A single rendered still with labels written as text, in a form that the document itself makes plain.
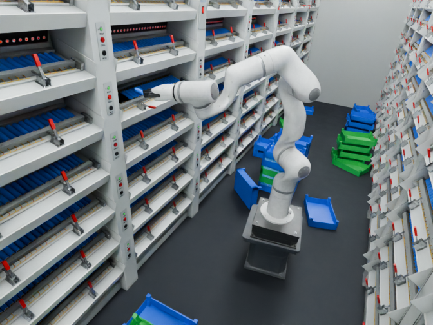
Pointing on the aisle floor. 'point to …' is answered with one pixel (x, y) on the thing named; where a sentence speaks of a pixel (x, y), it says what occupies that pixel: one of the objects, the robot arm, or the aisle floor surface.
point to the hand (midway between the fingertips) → (149, 93)
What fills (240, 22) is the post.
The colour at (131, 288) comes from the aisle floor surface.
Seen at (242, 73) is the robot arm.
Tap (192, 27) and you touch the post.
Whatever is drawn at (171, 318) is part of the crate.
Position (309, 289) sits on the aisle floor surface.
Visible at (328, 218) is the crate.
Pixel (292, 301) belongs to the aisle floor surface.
